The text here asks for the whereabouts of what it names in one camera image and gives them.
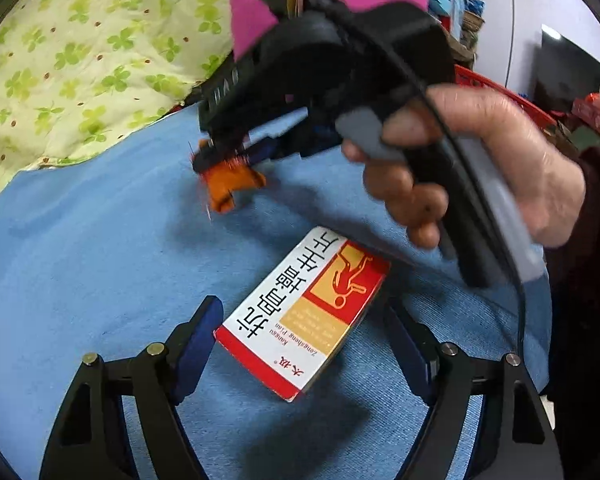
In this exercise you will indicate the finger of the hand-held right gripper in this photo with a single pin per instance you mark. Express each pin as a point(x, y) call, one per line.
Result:
point(211, 156)
point(262, 150)

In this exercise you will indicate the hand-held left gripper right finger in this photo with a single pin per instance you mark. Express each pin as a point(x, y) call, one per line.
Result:
point(405, 342)

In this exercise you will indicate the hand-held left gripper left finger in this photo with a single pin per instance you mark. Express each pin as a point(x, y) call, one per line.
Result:
point(200, 345)

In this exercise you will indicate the orange packet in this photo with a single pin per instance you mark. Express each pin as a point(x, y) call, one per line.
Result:
point(225, 185)

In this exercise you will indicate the red and white carton box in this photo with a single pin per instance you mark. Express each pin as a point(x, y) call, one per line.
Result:
point(300, 320)

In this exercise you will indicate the red plastic mesh basket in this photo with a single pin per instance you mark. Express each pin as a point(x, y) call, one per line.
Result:
point(500, 87)

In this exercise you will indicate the person's right forearm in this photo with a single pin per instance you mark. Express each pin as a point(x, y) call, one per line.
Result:
point(590, 285)

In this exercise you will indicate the person's right hand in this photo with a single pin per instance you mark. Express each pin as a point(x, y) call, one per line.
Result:
point(530, 175)

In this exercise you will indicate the colourful clutter pile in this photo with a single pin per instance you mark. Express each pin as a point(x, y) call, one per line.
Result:
point(455, 5)

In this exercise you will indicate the blue blanket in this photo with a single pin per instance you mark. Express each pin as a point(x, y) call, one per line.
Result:
point(80, 270)

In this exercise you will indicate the green clover print quilt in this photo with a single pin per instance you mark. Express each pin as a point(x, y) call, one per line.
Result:
point(80, 60)

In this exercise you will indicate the black screen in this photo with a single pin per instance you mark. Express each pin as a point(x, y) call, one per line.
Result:
point(565, 65)

